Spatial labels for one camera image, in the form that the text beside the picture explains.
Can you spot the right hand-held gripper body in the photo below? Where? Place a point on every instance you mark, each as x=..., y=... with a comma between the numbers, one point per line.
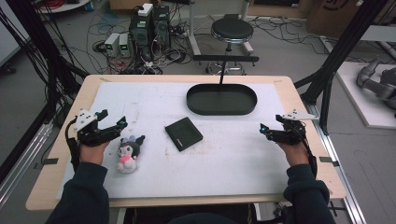
x=292, y=130

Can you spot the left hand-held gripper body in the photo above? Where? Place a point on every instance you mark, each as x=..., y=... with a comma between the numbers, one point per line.
x=90, y=135

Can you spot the person's left hand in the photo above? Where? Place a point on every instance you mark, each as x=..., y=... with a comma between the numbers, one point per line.
x=91, y=153

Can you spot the person's right hand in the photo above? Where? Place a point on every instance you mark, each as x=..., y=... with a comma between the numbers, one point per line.
x=295, y=154

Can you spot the black and white plush toy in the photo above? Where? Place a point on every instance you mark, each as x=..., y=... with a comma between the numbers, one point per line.
x=128, y=154

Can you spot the black tape patch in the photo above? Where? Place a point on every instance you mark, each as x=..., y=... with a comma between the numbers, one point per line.
x=49, y=161
x=328, y=160

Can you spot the black oval tray with stand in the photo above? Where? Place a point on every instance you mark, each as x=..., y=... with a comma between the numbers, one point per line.
x=221, y=99

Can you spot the black flat rectangular case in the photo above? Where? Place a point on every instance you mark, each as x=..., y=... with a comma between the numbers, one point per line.
x=183, y=133

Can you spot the grey power supply unit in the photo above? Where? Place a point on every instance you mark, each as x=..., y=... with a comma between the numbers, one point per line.
x=112, y=43
x=124, y=45

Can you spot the white floor board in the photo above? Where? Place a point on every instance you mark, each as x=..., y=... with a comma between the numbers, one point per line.
x=358, y=93

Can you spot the white table mat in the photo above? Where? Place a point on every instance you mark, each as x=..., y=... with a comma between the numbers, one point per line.
x=199, y=168

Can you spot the black computer tower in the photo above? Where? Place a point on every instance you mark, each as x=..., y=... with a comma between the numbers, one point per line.
x=141, y=34
x=161, y=26

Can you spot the black round stool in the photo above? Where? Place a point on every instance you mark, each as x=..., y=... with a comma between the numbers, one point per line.
x=232, y=30

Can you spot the person's dark clothed torso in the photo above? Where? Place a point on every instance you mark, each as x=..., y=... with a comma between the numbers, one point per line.
x=202, y=218

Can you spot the white box on computer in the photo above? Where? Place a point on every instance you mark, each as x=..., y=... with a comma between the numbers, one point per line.
x=145, y=9

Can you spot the brown cardboard box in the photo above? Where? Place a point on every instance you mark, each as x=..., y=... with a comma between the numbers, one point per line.
x=336, y=15

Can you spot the aluminium rail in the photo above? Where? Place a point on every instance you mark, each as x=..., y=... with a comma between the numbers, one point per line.
x=21, y=161
x=339, y=174

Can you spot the black metal frame post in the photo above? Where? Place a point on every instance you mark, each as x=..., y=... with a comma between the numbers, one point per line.
x=339, y=56

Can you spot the white desk frame leg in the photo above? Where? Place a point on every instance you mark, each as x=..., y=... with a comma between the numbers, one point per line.
x=193, y=34

